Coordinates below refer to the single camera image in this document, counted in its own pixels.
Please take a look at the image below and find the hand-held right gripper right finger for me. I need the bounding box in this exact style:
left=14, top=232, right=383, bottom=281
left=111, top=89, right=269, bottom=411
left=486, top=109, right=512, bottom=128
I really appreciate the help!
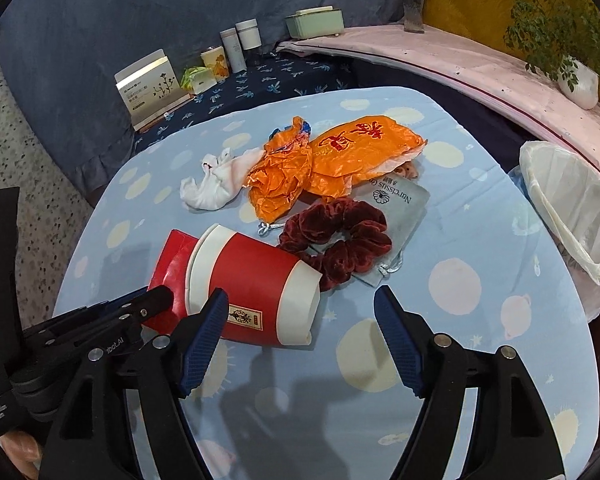
left=374, top=285, right=566, bottom=480

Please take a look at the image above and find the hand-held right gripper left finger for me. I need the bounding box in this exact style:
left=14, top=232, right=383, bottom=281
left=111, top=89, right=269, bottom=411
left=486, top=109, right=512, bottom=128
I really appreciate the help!
left=39, top=287, right=229, bottom=480

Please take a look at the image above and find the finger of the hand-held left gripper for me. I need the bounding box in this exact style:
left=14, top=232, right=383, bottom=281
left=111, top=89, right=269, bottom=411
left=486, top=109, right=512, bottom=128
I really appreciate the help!
left=22, top=287, right=175, bottom=376
left=50, top=286, right=151, bottom=333

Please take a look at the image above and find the red paper packet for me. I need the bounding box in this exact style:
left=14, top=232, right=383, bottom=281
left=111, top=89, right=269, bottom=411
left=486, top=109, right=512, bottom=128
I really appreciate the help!
left=142, top=230, right=206, bottom=333

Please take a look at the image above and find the red paper cup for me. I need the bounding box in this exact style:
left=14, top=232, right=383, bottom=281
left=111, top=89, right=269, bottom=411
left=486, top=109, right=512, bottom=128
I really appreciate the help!
left=186, top=223, right=322, bottom=347

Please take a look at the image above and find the white sock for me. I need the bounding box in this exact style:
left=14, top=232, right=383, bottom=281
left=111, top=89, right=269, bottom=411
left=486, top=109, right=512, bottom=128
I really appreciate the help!
left=180, top=167, right=241, bottom=211

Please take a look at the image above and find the white stained cloth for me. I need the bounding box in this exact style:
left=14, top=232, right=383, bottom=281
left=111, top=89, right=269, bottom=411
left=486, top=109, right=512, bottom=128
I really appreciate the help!
left=202, top=147, right=261, bottom=181

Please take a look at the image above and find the orange plastic bag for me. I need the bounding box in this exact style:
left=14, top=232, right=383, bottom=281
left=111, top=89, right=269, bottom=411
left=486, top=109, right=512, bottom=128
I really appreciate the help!
left=247, top=116, right=313, bottom=221

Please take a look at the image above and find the orange bag with red print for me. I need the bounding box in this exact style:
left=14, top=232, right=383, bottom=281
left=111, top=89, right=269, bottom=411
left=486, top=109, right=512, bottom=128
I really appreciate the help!
left=300, top=116, right=425, bottom=196

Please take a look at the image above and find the bin with white liner bag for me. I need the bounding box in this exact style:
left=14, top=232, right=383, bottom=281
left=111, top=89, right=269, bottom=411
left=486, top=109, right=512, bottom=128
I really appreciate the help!
left=519, top=140, right=600, bottom=321

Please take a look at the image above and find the person's left hand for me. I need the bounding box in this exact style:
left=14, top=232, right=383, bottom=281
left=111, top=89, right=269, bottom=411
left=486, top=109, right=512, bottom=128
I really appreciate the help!
left=0, top=430, right=42, bottom=480

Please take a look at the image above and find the dark red velvet scrunchie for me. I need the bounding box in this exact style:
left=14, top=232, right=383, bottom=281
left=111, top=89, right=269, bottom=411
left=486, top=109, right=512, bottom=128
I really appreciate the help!
left=279, top=197, right=394, bottom=292

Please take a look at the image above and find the white printed card box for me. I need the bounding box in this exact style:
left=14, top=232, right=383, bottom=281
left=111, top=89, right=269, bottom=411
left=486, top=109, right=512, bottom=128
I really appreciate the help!
left=114, top=49, right=191, bottom=131

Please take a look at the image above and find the small green packet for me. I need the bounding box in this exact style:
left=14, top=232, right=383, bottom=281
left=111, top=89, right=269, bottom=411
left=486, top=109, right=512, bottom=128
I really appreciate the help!
left=181, top=66, right=217, bottom=95

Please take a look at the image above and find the dark blue floral cloth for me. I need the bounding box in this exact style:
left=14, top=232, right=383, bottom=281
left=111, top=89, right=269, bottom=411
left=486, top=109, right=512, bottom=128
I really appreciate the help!
left=132, top=52, right=356, bottom=146

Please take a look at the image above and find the small orange patterned box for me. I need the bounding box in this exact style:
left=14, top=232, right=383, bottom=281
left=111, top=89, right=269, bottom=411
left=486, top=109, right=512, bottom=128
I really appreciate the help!
left=201, top=46, right=229, bottom=83

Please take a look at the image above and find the white tube bottle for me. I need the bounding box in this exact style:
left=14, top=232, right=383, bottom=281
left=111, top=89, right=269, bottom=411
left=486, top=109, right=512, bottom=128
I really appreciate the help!
left=220, top=28, right=247, bottom=73

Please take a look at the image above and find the grey-blue curtain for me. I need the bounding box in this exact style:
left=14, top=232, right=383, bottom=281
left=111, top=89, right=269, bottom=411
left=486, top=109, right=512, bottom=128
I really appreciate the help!
left=0, top=0, right=411, bottom=211

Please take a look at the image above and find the white jar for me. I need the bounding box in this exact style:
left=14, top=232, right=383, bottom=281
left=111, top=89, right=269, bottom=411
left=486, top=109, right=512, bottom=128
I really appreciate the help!
left=236, top=19, right=261, bottom=51

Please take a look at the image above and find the pink printed blanket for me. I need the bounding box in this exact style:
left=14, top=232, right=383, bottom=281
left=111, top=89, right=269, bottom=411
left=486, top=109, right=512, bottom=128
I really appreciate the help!
left=275, top=22, right=600, bottom=161

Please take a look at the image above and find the green plant in white pot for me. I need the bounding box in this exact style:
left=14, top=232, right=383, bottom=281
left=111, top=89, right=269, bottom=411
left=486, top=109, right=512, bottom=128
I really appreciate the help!
left=467, top=0, right=600, bottom=111

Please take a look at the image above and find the green tissue box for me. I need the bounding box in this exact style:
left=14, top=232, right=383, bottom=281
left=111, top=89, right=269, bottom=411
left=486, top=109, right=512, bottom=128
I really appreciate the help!
left=285, top=5, right=343, bottom=41

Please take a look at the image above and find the yellow cloth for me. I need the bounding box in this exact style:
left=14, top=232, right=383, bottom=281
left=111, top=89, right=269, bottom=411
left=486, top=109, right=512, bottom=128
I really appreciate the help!
left=422, top=0, right=600, bottom=106

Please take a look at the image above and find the grey drawstring pouch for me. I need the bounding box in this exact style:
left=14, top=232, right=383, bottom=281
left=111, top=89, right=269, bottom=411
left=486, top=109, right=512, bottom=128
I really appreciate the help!
left=305, top=176, right=429, bottom=288

